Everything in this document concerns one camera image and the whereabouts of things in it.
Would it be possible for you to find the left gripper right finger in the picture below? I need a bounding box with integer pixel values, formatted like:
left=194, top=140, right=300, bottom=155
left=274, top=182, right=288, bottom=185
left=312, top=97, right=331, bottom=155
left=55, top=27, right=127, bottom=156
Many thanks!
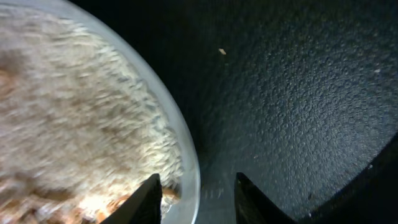
left=234, top=172, right=297, bottom=224

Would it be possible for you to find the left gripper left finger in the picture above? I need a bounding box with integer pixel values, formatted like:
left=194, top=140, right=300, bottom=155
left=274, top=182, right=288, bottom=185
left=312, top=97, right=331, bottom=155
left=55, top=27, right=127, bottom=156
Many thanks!
left=101, top=174, right=162, bottom=224

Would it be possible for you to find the grey plate with food scraps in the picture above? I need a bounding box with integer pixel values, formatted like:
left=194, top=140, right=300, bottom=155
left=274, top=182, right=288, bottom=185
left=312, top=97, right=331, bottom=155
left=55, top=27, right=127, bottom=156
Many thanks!
left=1, top=1, right=200, bottom=223

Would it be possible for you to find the black round tray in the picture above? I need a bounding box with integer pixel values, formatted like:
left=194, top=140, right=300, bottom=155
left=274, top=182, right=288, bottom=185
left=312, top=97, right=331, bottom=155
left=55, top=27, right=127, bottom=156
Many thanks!
left=78, top=1, right=397, bottom=223

